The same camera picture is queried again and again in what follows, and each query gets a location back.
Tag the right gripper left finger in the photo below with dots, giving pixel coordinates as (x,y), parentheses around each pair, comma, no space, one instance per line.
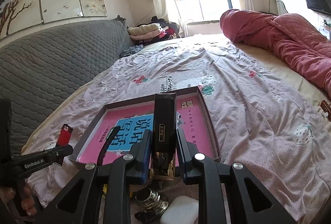
(101,190)

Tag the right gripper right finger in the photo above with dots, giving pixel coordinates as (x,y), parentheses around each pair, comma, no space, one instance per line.
(227,193)

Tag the black and gold lipstick box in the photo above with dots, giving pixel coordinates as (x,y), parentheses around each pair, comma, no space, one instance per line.
(164,137)

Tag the silver metal door knob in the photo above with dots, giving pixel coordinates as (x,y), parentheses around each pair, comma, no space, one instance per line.
(152,204)

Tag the white earbuds case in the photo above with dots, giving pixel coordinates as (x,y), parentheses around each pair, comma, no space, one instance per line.
(183,210)

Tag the red and black lighter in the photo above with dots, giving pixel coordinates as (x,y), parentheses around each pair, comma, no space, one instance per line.
(63,141)

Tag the black and yellow wristwatch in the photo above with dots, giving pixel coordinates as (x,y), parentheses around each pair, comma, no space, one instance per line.
(113,132)

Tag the person's left hand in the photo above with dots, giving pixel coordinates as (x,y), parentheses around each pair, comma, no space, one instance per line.
(21,204)

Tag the pink and blue book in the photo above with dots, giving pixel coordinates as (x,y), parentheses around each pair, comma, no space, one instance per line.
(134,130)

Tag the shallow grey cardboard box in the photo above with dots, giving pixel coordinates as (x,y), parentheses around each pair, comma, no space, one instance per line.
(144,125)

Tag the pink patterned bed sheet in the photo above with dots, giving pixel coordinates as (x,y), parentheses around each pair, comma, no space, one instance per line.
(259,119)

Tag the grey quilted headboard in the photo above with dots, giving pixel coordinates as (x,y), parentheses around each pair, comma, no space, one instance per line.
(41,70)

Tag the folded clothes pile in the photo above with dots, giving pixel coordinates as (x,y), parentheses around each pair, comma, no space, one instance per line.
(156,31)

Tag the red quilted duvet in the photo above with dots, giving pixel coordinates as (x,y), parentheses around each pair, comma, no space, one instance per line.
(289,37)

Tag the white metal chair frame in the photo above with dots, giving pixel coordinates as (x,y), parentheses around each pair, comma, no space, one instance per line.
(277,7)

